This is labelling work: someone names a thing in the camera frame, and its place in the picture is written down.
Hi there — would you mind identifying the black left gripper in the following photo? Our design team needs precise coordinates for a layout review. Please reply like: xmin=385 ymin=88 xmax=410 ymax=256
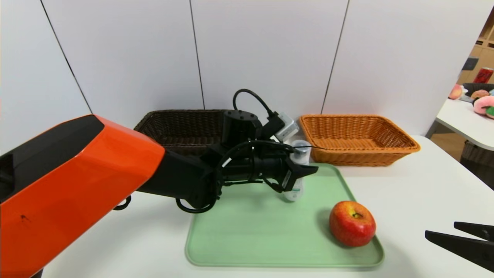
xmin=252 ymin=156 xmax=319 ymax=193

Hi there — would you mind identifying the white bottle with clear cap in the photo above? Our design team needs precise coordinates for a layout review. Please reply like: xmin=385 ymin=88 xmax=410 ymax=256
xmin=284 ymin=140 xmax=312 ymax=202

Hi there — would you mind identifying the red apple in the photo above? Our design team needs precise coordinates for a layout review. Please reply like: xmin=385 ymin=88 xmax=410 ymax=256
xmin=329 ymin=200 xmax=377 ymax=247

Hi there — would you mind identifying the orange wicker basket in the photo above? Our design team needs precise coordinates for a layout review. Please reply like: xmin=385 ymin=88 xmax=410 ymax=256
xmin=300 ymin=114 xmax=421 ymax=167

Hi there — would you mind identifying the dark brown wicker basket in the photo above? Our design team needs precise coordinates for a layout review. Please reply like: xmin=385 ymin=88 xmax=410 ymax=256
xmin=134 ymin=110 xmax=232 ymax=156

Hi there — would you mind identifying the light green plastic tray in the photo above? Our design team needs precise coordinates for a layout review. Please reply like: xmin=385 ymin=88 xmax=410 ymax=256
xmin=185 ymin=163 xmax=385 ymax=268

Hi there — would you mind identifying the white side table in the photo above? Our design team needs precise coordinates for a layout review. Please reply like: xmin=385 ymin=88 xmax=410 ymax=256
xmin=436 ymin=98 xmax=494 ymax=151

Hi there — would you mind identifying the dark woven bin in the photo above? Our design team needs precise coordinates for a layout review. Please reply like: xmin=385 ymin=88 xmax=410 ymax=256
xmin=460 ymin=140 xmax=494 ymax=190

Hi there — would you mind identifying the pink peach plush toy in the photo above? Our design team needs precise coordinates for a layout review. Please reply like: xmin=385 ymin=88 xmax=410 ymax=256
xmin=473 ymin=96 xmax=494 ymax=119

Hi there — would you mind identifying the black bowl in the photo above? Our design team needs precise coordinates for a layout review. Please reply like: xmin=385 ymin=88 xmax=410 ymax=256
xmin=462 ymin=83 xmax=494 ymax=97

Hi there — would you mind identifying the red soda can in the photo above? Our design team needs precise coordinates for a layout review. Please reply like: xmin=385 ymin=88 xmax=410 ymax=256
xmin=473 ymin=68 xmax=494 ymax=84

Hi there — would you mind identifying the wooden shelf unit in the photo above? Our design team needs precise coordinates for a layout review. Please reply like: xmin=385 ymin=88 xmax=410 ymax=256
xmin=457 ymin=8 xmax=494 ymax=85

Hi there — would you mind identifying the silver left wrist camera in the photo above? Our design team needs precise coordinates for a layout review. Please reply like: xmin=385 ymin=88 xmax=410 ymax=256
xmin=275 ymin=112 xmax=300 ymax=142

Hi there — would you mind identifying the black camera cable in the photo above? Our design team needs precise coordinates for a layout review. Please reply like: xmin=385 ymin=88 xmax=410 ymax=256
xmin=233 ymin=89 xmax=278 ymax=120

